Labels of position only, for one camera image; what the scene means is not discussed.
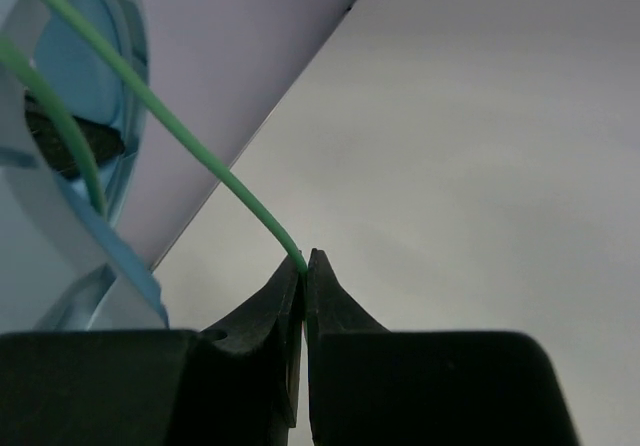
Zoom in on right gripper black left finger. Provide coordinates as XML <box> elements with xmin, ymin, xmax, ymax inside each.
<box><xmin>1</xmin><ymin>259</ymin><xmax>303</xmax><ymax>445</ymax></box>

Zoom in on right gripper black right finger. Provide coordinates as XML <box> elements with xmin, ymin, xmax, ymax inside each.
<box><xmin>305</xmin><ymin>250</ymin><xmax>579</xmax><ymax>445</ymax></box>

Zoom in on light blue headphones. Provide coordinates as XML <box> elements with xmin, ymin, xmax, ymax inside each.
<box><xmin>1</xmin><ymin>0</ymin><xmax>169</xmax><ymax>332</ymax></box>

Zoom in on green headphone cable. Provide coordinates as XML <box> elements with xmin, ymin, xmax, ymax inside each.
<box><xmin>0</xmin><ymin>0</ymin><xmax>314</xmax><ymax>340</ymax></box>

